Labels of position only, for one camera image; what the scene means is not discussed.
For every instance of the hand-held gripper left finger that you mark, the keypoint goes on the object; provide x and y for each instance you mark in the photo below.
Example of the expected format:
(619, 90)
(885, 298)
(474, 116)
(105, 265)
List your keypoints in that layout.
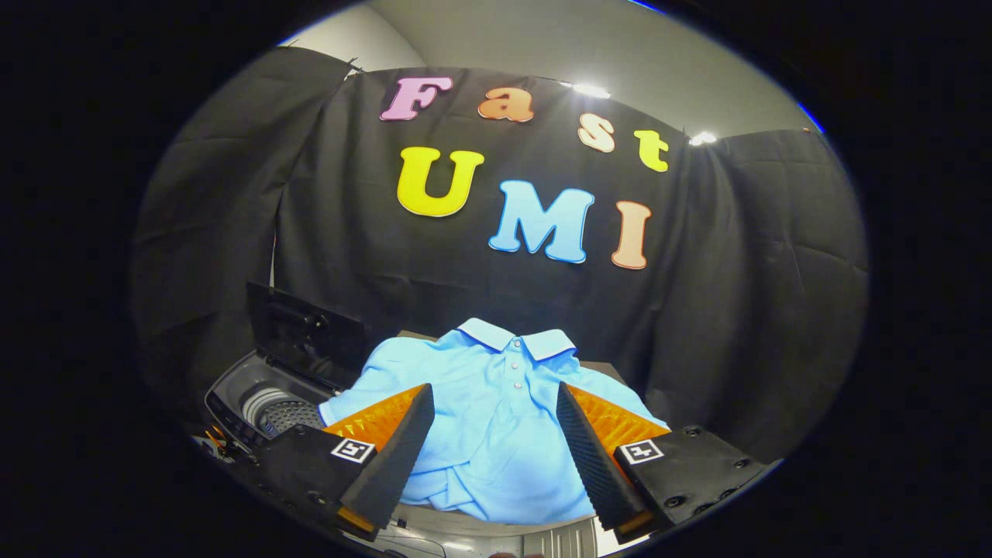
(395, 461)

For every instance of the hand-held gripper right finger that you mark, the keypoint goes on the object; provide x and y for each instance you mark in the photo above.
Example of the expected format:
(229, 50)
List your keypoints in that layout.
(593, 461)

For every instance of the light blue polo shirt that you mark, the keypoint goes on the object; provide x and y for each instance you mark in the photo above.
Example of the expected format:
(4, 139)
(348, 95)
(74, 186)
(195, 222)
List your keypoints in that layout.
(496, 418)

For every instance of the grey washing machine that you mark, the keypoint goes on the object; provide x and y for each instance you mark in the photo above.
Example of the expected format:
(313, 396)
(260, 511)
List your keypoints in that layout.
(263, 403)

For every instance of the grey cabinet with black top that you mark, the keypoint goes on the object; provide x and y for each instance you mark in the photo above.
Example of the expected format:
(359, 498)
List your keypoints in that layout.
(496, 539)

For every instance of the black backdrop cloth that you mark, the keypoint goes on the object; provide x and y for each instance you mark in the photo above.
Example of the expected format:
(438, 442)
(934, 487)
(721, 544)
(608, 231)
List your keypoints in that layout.
(232, 217)

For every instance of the ceiling light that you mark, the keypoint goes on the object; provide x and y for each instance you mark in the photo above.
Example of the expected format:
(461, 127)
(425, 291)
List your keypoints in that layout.
(591, 90)
(702, 139)

